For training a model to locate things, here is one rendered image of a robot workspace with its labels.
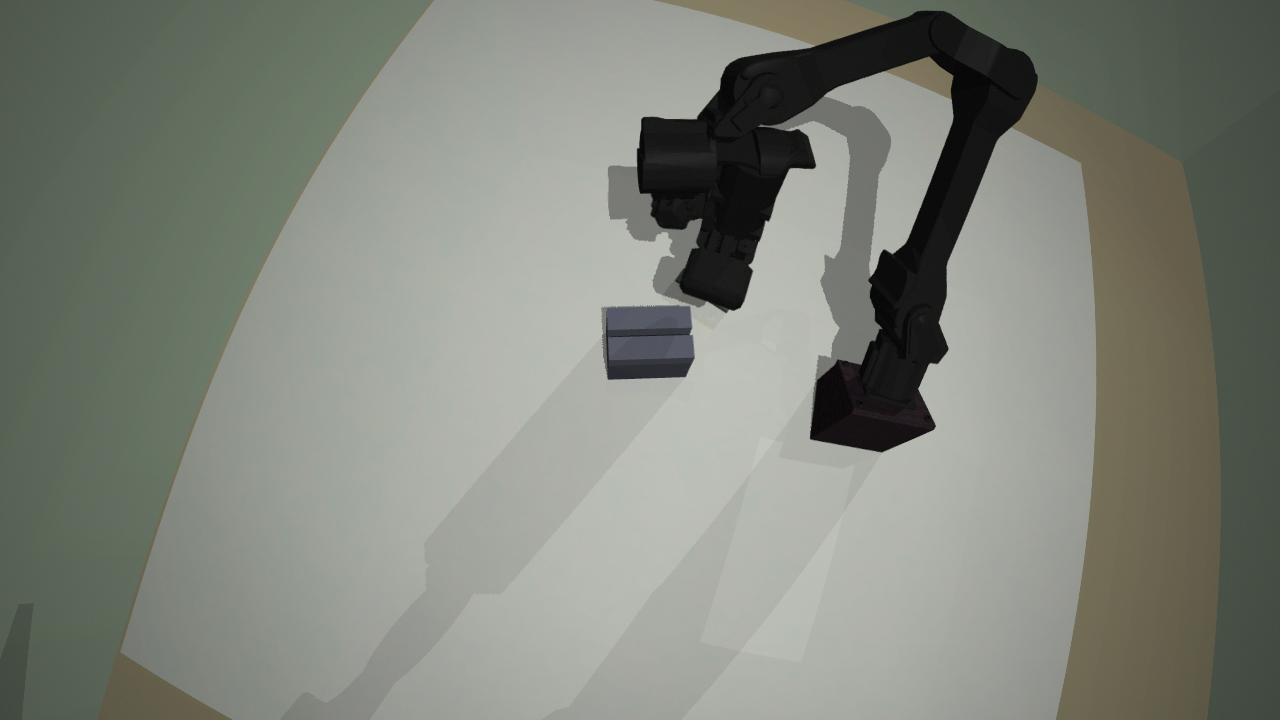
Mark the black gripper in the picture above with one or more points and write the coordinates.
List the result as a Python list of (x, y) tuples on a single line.
[(718, 272)]

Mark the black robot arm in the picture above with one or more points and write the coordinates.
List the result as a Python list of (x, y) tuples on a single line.
[(679, 161)]

